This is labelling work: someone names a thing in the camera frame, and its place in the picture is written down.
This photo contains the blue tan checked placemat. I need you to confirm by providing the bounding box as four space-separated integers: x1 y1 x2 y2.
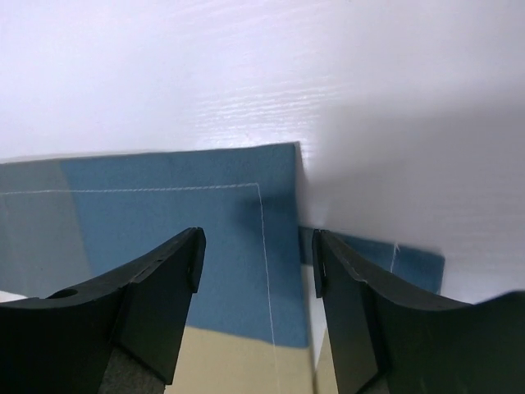
0 141 447 394

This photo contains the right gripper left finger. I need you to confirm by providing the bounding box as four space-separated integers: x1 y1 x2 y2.
1 227 206 393

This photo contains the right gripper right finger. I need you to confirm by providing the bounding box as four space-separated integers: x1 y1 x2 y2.
312 230 524 393

